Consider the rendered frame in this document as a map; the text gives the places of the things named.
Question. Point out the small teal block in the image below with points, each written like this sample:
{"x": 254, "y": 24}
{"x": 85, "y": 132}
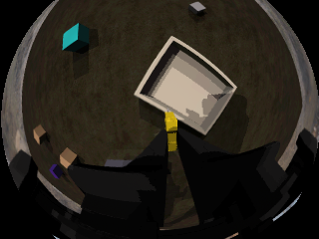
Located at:
{"x": 76, "y": 38}

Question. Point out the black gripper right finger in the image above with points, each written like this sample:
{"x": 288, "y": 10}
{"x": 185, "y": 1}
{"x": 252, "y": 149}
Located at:
{"x": 211, "y": 172}

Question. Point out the tan cube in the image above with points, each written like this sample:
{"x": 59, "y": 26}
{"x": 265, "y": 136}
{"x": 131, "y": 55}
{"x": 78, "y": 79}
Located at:
{"x": 40, "y": 134}
{"x": 68, "y": 157}

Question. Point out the beige rectangular tray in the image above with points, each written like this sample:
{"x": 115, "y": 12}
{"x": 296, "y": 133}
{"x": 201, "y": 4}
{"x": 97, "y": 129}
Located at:
{"x": 187, "y": 84}

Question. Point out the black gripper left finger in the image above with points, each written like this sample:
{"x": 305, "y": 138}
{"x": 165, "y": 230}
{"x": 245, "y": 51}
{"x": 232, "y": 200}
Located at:
{"x": 142, "y": 180}

